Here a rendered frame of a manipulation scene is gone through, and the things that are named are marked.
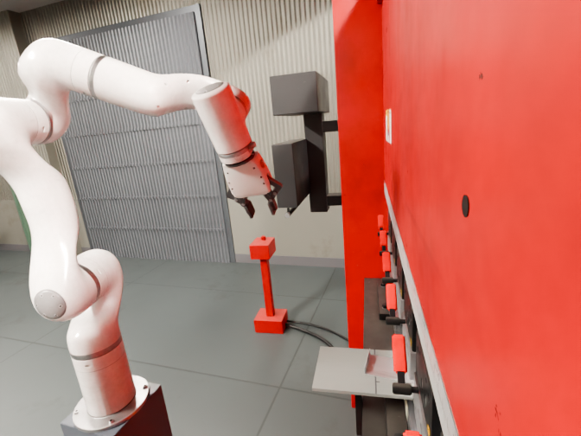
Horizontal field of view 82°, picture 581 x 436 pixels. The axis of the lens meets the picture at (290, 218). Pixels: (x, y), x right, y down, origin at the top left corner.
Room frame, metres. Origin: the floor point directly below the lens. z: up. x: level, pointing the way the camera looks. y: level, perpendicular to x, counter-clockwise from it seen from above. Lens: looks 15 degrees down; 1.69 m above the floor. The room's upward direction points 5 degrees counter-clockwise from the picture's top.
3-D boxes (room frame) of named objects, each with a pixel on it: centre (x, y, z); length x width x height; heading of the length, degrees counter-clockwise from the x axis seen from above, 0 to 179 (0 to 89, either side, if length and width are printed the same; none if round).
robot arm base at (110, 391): (0.77, 0.54, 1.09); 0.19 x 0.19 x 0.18
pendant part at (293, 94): (2.12, -0.14, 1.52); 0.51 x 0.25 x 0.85; 165
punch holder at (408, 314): (0.61, -0.27, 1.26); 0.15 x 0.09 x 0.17; 166
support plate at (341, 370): (0.82, -0.16, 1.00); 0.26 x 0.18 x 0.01; 76
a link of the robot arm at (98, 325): (0.81, 0.53, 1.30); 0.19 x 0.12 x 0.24; 177
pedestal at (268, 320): (2.62, 0.25, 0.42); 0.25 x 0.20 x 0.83; 76
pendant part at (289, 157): (2.09, -0.04, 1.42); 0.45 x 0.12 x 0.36; 165
